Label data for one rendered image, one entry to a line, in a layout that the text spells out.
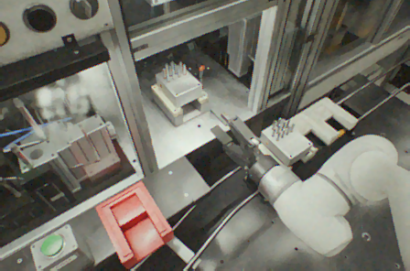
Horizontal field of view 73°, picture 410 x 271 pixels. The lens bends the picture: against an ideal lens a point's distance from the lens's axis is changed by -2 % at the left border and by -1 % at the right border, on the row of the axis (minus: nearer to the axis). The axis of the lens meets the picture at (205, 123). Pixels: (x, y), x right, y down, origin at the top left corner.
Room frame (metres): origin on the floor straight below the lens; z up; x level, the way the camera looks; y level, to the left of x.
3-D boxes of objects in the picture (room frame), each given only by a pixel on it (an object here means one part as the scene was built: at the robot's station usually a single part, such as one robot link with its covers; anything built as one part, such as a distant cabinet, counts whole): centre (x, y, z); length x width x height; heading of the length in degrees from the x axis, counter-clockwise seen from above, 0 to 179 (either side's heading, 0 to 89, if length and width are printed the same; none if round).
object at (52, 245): (0.17, 0.31, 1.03); 0.04 x 0.04 x 0.02
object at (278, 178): (0.32, -0.17, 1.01); 0.09 x 0.06 x 0.09; 125
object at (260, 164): (0.38, -0.13, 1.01); 0.09 x 0.07 x 0.08; 35
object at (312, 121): (0.59, -0.34, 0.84); 0.36 x 0.14 x 0.10; 125
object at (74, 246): (0.18, 0.31, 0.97); 0.08 x 0.08 x 0.12; 35
